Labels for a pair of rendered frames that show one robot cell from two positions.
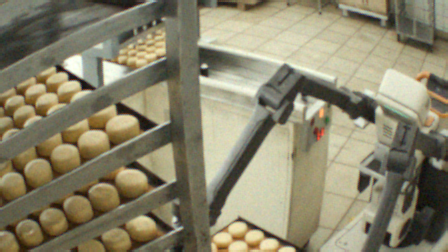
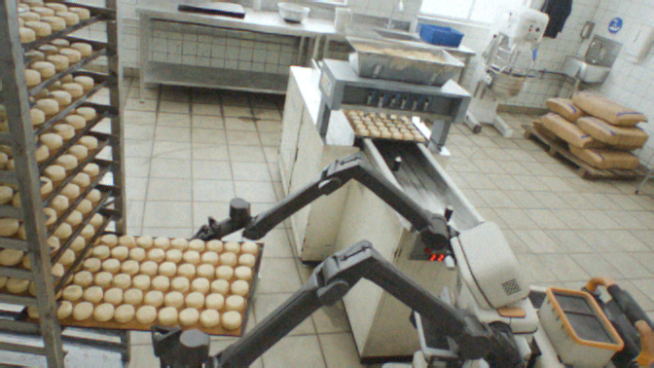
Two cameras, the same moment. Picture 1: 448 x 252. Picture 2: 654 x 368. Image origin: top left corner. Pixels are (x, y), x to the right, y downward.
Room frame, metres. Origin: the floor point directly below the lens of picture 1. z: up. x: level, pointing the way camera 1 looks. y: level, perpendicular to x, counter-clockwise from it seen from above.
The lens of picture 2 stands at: (0.44, -0.90, 1.81)
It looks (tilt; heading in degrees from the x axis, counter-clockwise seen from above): 29 degrees down; 37
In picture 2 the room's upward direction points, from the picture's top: 12 degrees clockwise
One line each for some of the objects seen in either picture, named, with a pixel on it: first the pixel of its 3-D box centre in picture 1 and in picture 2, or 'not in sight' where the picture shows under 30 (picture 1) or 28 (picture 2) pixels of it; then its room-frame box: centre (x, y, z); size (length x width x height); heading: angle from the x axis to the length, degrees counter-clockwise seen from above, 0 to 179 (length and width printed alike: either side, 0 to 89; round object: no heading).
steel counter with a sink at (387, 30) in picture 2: not in sight; (311, 50); (4.11, 2.39, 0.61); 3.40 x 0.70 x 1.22; 147
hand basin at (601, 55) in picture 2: not in sight; (592, 61); (7.01, 0.41, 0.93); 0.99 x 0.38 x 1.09; 57
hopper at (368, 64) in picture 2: not in sight; (400, 63); (2.51, 0.35, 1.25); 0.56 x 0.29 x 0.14; 144
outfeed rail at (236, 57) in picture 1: (145, 39); (400, 125); (2.69, 0.36, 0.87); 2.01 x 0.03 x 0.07; 54
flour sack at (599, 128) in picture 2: not in sight; (613, 130); (6.05, -0.26, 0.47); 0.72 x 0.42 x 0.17; 152
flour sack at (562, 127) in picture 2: not in sight; (574, 130); (6.03, 0.09, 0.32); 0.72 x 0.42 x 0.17; 61
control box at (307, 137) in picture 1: (317, 121); (438, 244); (2.00, -0.35, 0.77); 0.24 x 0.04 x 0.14; 144
